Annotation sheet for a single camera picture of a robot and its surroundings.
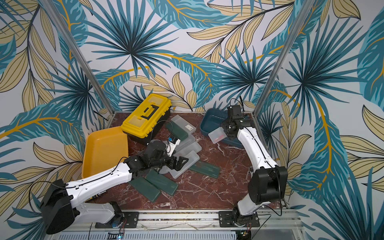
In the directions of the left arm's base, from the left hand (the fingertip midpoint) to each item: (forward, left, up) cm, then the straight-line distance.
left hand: (181, 158), depth 76 cm
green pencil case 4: (+28, +6, -15) cm, 32 cm away
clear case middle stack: (+23, -4, -16) cm, 29 cm away
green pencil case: (-10, +20, -17) cm, 28 cm away
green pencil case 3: (+1, -15, -16) cm, 21 cm away
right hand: (+18, -24, +3) cm, 31 cm away
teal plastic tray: (+42, -20, -18) cm, 50 cm away
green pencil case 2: (-7, +11, -16) cm, 21 cm away
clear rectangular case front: (+7, -7, -13) cm, 16 cm away
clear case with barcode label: (+35, +1, -15) cm, 38 cm away
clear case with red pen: (+15, -20, 0) cm, 25 cm away
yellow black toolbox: (+21, +25, 0) cm, 33 cm away
